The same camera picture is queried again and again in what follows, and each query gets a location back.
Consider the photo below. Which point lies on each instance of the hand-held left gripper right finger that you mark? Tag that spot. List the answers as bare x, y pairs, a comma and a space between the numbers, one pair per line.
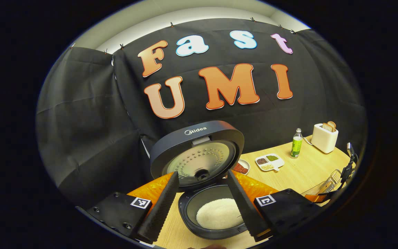
245, 211

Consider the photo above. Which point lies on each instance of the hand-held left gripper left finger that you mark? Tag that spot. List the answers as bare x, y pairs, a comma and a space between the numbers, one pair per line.
159, 211

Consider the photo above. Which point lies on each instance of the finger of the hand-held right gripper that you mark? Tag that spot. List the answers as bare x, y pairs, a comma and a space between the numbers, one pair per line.
318, 198

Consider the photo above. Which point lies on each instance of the white rice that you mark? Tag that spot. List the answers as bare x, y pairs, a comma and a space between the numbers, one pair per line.
216, 214

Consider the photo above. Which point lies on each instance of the dark rice cooker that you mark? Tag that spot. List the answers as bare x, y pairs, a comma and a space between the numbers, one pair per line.
171, 138

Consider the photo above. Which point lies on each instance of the white toaster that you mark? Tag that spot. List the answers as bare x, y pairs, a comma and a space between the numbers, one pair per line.
323, 140

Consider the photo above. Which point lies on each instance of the red meat piece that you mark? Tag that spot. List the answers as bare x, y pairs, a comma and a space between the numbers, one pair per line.
241, 168

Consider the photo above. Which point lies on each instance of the toasted bread slice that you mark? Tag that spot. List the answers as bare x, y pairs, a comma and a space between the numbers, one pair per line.
332, 124
327, 127

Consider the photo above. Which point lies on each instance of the round white plate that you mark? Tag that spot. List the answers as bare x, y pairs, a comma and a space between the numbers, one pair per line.
246, 162

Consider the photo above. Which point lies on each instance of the yellow beans heap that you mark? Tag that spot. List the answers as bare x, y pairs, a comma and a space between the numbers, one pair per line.
268, 167

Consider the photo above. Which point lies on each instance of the white divided tray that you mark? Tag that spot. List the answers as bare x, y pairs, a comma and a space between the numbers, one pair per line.
278, 164

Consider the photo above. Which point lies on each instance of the red beans heap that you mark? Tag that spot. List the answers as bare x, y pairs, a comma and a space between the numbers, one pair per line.
262, 161

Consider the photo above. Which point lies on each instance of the green drink bottle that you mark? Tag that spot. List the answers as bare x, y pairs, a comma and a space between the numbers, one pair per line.
296, 147

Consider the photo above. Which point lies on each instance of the green beans heap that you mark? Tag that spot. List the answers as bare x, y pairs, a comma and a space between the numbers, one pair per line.
272, 158

